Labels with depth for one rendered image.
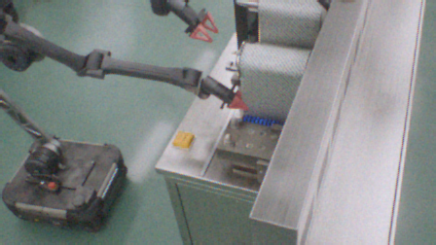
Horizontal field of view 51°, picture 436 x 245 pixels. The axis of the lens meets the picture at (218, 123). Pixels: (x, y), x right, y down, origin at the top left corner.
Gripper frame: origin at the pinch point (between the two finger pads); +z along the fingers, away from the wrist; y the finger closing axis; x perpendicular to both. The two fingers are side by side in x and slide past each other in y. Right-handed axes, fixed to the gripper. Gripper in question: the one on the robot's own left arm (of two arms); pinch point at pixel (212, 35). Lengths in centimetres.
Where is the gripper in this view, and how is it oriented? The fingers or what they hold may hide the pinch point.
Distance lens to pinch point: 171.3
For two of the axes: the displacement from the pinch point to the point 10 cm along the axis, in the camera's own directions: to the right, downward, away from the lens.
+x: 5.2, -4.1, -7.5
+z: 7.7, 6.0, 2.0
